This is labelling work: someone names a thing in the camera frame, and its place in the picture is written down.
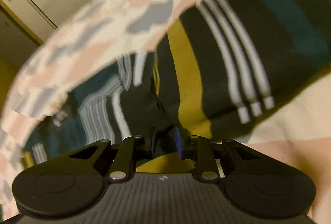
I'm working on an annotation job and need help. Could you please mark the dark striped sweater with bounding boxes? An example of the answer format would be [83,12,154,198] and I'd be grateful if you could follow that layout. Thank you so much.
[22,0,330,166]

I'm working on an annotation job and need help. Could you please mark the pink grey checkered bedspread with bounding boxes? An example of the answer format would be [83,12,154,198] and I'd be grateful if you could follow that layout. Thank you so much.
[1,0,330,223]

